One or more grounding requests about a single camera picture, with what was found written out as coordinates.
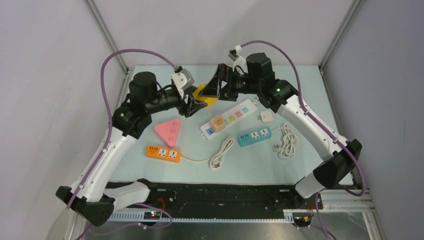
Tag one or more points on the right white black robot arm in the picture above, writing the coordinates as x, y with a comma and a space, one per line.
338, 154

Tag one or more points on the small white plug adapter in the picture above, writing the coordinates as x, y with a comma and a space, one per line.
266, 116

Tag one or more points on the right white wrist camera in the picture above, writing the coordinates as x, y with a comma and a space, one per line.
236, 57

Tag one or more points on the right aluminium frame post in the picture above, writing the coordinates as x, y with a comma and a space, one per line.
342, 30

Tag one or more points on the teal power strip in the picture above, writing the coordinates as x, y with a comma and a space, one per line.
254, 137

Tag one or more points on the circuit board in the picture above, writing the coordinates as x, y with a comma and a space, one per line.
302, 221
152, 215

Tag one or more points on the aluminium frame post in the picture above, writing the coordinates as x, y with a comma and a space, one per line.
101, 25
342, 30

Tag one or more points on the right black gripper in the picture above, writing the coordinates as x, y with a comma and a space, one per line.
214, 88

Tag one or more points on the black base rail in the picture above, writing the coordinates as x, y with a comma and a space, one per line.
184, 201

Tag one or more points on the left aluminium frame post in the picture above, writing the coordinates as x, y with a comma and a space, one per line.
101, 25

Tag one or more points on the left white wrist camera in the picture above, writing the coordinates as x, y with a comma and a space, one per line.
182, 79

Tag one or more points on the yellow cube socket adapter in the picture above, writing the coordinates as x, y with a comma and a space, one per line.
205, 99

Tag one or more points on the left circuit board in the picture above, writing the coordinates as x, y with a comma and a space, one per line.
152, 215

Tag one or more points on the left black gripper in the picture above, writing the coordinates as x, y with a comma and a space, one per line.
191, 108

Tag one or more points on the pink triangular power socket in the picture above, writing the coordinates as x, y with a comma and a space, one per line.
168, 131

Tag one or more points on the light green table mat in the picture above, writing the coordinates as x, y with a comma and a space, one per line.
254, 164

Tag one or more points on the right circuit board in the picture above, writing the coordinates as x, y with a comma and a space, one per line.
302, 221

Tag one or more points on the white multicolour power strip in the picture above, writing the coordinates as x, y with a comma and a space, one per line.
229, 118

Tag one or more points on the orange power strip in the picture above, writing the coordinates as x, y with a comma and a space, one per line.
163, 153

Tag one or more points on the beige cube socket adapter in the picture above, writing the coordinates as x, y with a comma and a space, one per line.
217, 123

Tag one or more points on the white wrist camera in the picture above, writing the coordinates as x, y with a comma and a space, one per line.
236, 57
182, 79

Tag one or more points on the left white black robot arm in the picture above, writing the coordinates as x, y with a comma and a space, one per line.
89, 196

